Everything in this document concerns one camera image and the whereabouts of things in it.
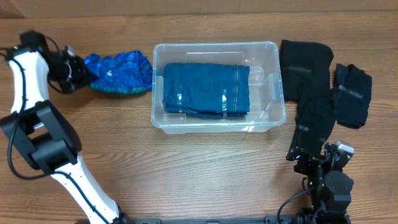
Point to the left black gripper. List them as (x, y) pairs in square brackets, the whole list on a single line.
[(84, 76)]

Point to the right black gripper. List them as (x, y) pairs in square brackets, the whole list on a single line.
[(306, 162)]

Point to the blue sparkly garment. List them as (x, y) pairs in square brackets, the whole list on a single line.
[(127, 73)]

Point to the small black garment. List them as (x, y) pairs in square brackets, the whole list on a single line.
[(351, 95)]

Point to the large black garment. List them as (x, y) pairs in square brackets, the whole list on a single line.
[(305, 66)]

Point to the blue denim garment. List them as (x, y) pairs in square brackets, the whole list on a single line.
[(206, 90)]

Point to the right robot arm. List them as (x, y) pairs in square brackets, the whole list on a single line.
[(324, 181)]

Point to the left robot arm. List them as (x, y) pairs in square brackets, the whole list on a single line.
[(42, 143)]

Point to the clear plastic storage bin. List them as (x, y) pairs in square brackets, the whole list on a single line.
[(267, 107)]

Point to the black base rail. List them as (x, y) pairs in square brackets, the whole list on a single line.
[(269, 219)]

